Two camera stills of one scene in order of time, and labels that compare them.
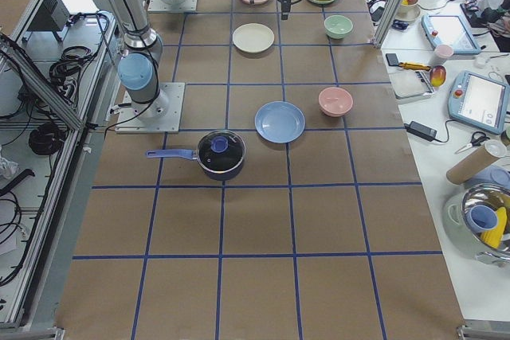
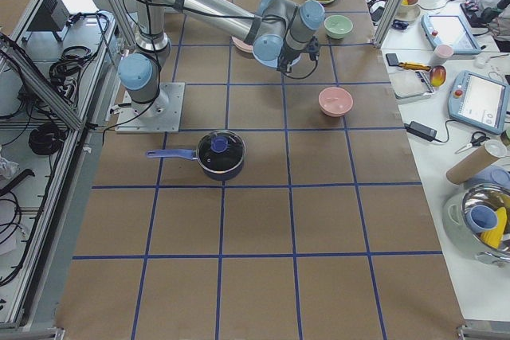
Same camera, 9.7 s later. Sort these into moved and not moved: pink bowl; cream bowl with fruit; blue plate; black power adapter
Moved: blue plate
Not moved: pink bowl; black power adapter; cream bowl with fruit
